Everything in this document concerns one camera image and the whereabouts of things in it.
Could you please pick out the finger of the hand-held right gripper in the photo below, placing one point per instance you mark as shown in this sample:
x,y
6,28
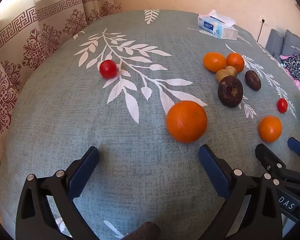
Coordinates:
x,y
298,147
268,157

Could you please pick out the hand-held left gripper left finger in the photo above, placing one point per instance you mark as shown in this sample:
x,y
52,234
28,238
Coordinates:
x,y
83,172

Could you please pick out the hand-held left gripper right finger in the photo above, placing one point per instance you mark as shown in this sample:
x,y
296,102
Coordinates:
x,y
213,171

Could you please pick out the small red tomato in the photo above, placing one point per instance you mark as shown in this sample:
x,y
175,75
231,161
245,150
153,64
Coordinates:
x,y
282,105

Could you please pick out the large orange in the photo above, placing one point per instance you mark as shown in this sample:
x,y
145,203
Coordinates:
x,y
186,121

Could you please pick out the large dark brown fruit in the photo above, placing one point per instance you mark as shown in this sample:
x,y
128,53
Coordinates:
x,y
230,91

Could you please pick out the small dark brown fruit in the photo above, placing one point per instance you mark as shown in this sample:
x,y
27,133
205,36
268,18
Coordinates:
x,y
253,80

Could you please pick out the brown kiwi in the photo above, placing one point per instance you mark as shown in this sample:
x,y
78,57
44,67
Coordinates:
x,y
224,75

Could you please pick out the oval orange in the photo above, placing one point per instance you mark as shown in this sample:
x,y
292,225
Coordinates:
x,y
214,61

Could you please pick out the teal leaf print bedspread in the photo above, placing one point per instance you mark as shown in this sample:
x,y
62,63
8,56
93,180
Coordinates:
x,y
130,155

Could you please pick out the pink blanket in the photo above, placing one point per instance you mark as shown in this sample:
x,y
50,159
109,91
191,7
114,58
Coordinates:
x,y
298,83

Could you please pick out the leopard print cloth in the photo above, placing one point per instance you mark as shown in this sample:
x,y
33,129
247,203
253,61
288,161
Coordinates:
x,y
298,67

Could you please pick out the dark brown rough object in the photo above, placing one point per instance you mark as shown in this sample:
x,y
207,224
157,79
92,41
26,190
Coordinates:
x,y
142,232

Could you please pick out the grey-blue cushion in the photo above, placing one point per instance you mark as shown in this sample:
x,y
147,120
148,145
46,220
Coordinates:
x,y
295,43
274,42

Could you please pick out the blue white tissue box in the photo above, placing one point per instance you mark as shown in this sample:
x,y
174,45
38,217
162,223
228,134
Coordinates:
x,y
218,27

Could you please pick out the beige patterned curtain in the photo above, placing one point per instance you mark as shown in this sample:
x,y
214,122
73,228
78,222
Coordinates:
x,y
27,42

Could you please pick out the white wall socket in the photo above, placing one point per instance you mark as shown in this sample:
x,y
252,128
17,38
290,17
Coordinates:
x,y
264,20

